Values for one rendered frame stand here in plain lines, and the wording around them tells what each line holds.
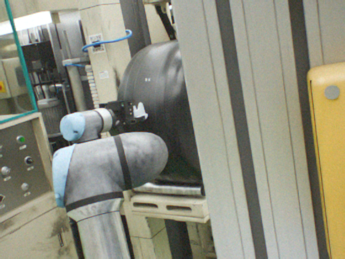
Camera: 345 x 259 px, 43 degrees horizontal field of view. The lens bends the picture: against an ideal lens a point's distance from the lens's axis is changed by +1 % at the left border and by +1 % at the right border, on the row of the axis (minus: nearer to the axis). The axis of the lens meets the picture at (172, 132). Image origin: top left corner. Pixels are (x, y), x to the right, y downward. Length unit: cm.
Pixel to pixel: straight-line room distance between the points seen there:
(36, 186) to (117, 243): 122
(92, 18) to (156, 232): 99
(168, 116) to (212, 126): 118
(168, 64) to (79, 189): 80
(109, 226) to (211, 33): 61
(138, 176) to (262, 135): 58
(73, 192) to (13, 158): 112
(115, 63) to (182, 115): 47
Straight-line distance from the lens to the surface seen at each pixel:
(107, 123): 132
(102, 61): 187
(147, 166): 87
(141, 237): 207
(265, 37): 30
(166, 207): 176
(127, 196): 184
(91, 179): 85
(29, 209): 197
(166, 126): 149
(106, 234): 85
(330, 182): 27
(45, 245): 205
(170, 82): 151
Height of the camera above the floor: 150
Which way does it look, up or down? 13 degrees down
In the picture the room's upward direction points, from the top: 11 degrees counter-clockwise
